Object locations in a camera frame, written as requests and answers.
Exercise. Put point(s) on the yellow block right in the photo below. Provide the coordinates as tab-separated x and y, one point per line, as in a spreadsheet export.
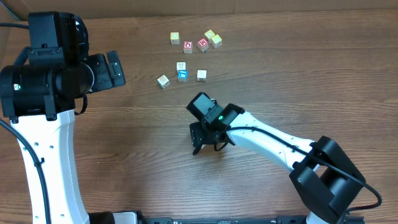
216	41

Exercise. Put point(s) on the white patterned block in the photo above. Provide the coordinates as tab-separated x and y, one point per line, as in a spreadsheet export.
181	66
163	81

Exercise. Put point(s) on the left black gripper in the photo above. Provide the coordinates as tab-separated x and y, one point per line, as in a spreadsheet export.
98	63

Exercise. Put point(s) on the yellow block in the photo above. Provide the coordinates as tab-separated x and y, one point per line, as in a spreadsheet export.
216	41
209	34
174	38

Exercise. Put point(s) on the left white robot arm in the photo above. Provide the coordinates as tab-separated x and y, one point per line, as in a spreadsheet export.
38	95

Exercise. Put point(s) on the red block letter E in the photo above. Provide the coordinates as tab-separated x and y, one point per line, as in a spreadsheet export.
203	44

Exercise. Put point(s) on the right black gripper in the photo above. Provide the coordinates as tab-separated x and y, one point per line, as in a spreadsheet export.
199	135

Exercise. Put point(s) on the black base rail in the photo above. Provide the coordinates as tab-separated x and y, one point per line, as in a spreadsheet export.
139	218

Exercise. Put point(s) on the red block letter left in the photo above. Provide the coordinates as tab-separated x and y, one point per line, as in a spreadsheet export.
188	47

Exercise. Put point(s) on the yellow block far left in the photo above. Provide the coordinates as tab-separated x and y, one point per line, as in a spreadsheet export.
174	38

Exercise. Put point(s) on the plain white block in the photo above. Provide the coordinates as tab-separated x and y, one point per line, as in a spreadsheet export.
201	75

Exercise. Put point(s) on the yellow block upper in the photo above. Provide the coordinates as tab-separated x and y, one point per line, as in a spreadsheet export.
209	34

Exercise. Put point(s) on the blue letter block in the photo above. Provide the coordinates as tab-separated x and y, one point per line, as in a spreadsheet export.
182	76

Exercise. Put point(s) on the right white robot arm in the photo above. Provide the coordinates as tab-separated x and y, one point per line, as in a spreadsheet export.
323	175

